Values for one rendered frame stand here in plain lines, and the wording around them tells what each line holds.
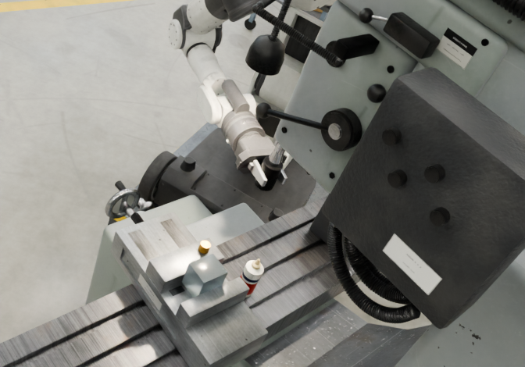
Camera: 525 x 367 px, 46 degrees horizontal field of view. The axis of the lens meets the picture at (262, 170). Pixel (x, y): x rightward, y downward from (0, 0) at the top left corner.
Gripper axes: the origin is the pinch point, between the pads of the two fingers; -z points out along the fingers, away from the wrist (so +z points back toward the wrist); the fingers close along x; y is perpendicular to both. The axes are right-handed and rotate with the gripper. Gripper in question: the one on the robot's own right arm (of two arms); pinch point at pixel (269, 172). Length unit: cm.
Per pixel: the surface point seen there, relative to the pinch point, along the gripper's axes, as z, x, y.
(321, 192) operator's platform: 53, 83, 73
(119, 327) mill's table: -20.5, -38.5, 17.6
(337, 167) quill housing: -23.3, -7.9, -25.2
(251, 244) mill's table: -6.2, -1.4, 17.7
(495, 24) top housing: -35, -8, -62
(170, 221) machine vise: -1.5, -22.3, 10.7
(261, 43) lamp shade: 3.9, -12.5, -32.3
